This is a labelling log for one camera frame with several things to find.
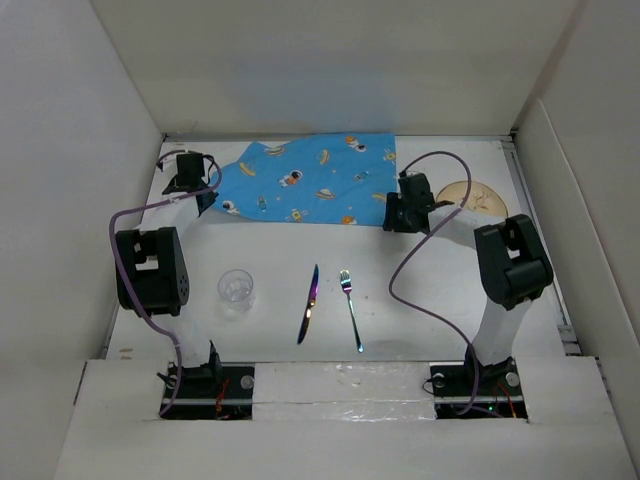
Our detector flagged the blue space-print cloth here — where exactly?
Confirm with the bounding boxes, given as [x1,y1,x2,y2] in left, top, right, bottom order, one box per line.
[213,132,397,227]

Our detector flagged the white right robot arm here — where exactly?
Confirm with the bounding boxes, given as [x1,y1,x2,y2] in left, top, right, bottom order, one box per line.
[383,173,554,394]

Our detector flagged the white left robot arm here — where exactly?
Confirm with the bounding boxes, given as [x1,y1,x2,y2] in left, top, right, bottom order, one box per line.
[109,150,223,397]

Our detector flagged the beige bird-pattern plate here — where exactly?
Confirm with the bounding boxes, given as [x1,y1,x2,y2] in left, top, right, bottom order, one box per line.
[436,181,508,217]

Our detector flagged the iridescent fork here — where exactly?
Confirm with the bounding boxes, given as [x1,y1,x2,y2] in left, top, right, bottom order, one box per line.
[339,270,364,353]

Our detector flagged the iridescent knife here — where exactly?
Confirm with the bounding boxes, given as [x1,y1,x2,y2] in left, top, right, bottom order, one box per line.
[297,264,319,345]

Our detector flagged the clear plastic cup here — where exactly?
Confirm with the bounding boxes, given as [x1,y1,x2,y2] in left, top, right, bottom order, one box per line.
[218,269,255,314]

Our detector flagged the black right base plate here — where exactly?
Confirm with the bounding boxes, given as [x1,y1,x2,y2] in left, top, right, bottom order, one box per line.
[422,359,528,420]

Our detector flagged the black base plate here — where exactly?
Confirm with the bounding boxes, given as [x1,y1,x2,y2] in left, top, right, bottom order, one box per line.
[422,359,528,420]
[158,363,255,421]

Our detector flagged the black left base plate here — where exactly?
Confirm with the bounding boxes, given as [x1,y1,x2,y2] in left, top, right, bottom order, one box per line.
[158,363,255,421]

